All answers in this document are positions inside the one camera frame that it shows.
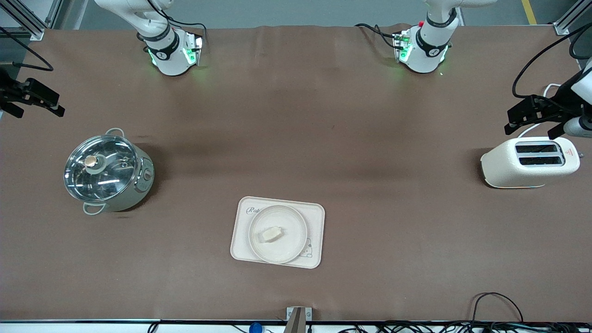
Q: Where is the pale bun piece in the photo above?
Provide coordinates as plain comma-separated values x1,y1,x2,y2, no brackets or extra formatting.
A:
259,226,285,244

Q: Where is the cream round plate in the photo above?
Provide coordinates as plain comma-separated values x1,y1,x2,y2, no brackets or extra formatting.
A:
248,205,308,265

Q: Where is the cream rectangular tray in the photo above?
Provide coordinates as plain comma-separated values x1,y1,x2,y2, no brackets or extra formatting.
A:
230,196,326,270

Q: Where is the cream two-slot toaster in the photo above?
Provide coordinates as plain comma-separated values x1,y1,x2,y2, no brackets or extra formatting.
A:
480,136,581,189

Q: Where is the glass pot lid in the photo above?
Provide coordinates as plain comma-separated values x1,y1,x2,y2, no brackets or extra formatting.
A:
64,135,139,203

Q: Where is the steel pot with glass lid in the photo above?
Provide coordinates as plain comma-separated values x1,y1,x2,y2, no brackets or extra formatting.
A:
63,128,155,216

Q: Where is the green lit circuit board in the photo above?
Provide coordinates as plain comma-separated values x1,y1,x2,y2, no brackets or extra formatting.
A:
183,32,204,66
393,31,413,63

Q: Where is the brown table cover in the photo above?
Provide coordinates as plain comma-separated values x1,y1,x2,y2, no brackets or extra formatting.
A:
0,23,592,322

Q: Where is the white toaster cord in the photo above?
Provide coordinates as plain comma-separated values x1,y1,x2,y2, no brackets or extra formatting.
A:
517,83,563,139

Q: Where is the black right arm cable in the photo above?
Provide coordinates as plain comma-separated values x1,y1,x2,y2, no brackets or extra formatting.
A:
0,27,54,73

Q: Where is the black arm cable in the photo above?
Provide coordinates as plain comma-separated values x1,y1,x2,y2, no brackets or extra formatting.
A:
512,23,592,100
0,27,54,73

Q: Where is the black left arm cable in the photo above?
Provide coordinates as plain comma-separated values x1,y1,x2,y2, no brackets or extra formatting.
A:
512,23,592,100

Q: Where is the aluminium frame profile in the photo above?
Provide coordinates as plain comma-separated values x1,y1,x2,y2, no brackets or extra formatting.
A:
553,0,592,36
0,0,45,41

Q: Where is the looped black cable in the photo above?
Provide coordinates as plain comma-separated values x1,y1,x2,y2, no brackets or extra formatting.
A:
471,292,524,324

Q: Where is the black left base cable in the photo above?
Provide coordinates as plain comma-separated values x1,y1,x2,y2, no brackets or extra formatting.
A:
355,23,398,49

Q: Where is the tangled black cable bundle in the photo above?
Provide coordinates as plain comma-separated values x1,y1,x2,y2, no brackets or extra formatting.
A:
338,321,592,333

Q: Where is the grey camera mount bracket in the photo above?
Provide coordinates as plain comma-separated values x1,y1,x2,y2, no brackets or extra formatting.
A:
286,307,313,333

